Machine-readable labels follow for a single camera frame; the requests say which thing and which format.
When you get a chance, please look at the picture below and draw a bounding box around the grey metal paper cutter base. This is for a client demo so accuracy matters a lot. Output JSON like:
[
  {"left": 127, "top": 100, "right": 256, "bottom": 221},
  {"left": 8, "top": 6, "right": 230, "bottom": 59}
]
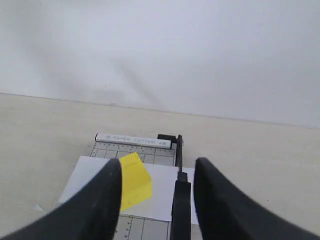
[{"left": 89, "top": 134, "right": 177, "bottom": 240}]

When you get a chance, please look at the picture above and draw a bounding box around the black cutter blade arm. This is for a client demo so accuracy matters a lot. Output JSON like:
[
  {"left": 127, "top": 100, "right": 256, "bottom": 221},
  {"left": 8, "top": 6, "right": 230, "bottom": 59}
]
[{"left": 157, "top": 134, "right": 191, "bottom": 240}]

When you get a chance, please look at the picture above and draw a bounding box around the small white paper scrap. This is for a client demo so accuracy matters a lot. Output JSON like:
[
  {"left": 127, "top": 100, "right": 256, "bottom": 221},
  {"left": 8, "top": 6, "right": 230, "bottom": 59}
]
[{"left": 34, "top": 204, "right": 44, "bottom": 212}]

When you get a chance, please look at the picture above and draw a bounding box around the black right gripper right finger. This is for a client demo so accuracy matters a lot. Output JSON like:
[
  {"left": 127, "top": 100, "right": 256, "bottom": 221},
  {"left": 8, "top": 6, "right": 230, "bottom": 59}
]
[{"left": 193, "top": 157, "right": 319, "bottom": 240}]

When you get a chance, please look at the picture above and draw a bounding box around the yellow foam cube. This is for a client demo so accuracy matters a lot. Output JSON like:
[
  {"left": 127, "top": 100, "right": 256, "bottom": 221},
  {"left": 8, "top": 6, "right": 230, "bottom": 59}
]
[{"left": 119, "top": 152, "right": 152, "bottom": 212}]

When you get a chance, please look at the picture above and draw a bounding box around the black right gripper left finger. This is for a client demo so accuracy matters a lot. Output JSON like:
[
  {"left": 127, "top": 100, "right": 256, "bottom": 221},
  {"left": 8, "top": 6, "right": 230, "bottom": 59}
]
[{"left": 3, "top": 158, "right": 122, "bottom": 240}]

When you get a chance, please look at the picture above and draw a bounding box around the white paper sheet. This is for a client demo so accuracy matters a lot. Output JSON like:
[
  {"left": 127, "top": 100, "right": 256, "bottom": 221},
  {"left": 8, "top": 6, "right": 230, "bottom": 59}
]
[{"left": 57, "top": 156, "right": 196, "bottom": 225}]

